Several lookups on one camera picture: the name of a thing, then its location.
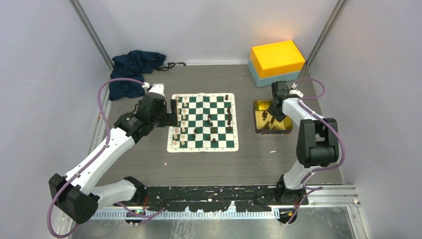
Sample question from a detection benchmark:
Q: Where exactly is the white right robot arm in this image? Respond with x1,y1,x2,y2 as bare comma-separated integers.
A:
267,81,339,205

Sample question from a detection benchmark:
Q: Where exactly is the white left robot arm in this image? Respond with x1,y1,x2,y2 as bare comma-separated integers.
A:
49,84,177,225

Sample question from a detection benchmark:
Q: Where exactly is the green white chess mat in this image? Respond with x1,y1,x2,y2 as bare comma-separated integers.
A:
167,93,239,153

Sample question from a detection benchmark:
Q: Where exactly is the yellow and blue box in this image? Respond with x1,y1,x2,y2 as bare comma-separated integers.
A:
248,40,306,88

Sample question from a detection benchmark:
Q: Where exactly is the dark blue cloth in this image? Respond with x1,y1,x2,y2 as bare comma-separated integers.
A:
108,50,166,101

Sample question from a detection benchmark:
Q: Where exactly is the gold metal tin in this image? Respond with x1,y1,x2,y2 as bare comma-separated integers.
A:
253,100,293,135

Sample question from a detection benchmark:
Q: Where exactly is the black cord on table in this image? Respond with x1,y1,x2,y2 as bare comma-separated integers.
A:
155,62,187,72

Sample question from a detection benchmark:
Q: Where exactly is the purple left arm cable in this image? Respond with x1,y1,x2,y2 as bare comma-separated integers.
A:
46,78,151,239

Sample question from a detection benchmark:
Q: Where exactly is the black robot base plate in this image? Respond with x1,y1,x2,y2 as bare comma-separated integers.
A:
124,184,308,223

